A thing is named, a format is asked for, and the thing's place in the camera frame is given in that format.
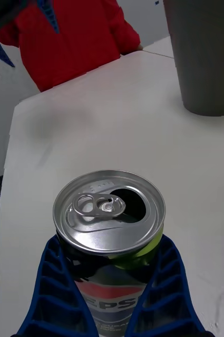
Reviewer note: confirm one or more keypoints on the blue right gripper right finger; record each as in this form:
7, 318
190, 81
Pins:
169, 295

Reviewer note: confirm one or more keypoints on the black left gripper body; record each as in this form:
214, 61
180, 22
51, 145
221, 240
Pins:
1, 13

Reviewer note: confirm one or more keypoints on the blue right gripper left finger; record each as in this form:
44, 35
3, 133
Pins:
51, 295

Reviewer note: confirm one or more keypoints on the black drink can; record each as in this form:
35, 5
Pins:
109, 218

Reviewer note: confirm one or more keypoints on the person's hand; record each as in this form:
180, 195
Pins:
140, 47

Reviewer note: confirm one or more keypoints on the person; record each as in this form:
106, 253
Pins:
72, 47

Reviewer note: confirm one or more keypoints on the grey plastic waste bin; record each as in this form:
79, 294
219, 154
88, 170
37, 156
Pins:
206, 58

